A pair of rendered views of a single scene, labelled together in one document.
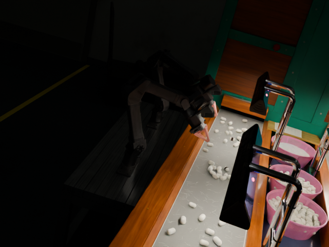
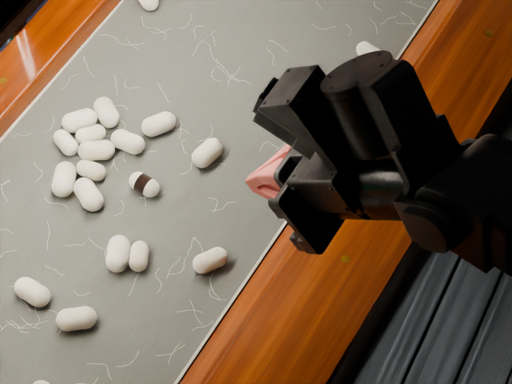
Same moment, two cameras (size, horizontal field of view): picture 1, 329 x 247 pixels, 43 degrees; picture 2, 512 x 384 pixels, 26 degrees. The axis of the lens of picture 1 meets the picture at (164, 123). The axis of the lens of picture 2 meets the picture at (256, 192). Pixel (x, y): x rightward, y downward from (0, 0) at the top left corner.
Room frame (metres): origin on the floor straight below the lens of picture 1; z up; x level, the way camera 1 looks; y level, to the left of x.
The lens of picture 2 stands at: (2.70, -0.08, 1.68)
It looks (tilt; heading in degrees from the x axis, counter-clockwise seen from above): 59 degrees down; 201
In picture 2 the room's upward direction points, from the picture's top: straight up
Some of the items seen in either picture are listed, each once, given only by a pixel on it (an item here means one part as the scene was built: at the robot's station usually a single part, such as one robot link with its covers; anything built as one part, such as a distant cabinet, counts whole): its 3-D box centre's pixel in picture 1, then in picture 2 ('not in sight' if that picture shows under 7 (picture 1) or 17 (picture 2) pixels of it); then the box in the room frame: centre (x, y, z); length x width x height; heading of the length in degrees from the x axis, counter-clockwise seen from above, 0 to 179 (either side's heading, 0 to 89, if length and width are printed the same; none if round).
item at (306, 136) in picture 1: (293, 132); not in sight; (2.52, -0.80, 0.77); 0.33 x 0.15 x 0.01; 80
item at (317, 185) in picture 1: (292, 186); not in sight; (1.87, -0.69, 0.72); 0.27 x 0.27 x 0.10
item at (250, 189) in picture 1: (247, 164); not in sight; (1.23, -0.29, 1.08); 0.62 x 0.08 x 0.07; 170
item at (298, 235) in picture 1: (293, 215); not in sight; (1.59, -0.64, 0.72); 0.27 x 0.27 x 0.10
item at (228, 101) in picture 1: (245, 106); not in sight; (2.63, -0.48, 0.83); 0.30 x 0.06 x 0.07; 80
